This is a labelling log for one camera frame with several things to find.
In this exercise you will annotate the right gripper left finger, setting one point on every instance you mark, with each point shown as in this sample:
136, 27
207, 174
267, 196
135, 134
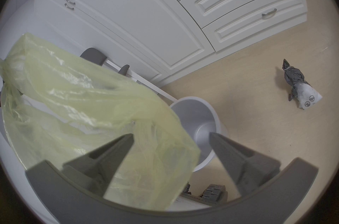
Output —
106, 162

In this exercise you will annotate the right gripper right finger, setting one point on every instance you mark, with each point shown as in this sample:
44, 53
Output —
238, 164

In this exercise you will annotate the yellow-green plastic bag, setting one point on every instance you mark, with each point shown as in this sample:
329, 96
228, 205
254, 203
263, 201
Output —
79, 101

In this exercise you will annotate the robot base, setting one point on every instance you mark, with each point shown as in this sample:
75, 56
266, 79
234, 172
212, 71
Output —
211, 192

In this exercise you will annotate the white trash bin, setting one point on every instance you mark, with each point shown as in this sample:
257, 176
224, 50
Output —
196, 114

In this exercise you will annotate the crumpled black and white plastic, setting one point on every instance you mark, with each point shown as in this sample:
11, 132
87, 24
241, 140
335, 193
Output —
294, 77

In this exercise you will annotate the white chair dark grey seat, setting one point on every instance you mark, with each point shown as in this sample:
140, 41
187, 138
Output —
92, 56

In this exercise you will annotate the white wardrobe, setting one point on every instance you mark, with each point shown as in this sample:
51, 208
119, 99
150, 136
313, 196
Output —
132, 19

